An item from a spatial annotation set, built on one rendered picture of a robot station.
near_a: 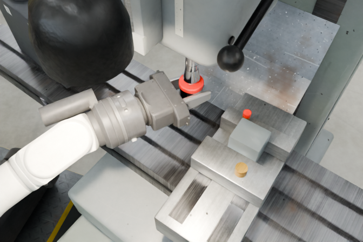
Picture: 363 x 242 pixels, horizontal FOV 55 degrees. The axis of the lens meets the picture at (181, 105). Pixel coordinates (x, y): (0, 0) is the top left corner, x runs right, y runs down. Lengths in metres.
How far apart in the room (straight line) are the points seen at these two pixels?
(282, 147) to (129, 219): 0.37
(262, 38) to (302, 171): 0.35
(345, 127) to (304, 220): 1.47
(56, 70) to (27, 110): 1.98
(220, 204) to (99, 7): 0.49
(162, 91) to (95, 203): 0.34
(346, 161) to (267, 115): 1.32
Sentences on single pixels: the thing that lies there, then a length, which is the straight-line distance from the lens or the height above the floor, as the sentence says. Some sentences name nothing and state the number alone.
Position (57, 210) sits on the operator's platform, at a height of 0.40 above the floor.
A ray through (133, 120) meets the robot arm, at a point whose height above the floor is 1.16.
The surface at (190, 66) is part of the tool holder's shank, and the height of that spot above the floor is 1.21.
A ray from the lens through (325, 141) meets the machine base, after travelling 1.84.
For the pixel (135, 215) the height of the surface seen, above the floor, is 0.89.
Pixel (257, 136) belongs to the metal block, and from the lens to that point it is 0.66.
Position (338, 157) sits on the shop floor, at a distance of 2.06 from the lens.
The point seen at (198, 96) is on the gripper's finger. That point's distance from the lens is 0.65.
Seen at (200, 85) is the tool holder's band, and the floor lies 1.16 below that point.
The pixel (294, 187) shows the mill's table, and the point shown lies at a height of 0.97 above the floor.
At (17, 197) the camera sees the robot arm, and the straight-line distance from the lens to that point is 0.63.
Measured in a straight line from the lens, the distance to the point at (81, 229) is 0.96.
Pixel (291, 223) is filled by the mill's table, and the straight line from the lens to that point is 0.76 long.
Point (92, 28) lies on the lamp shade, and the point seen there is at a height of 1.50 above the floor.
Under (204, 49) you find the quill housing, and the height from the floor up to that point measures 1.36.
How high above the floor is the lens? 1.65
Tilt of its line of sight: 53 degrees down
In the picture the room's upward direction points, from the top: straight up
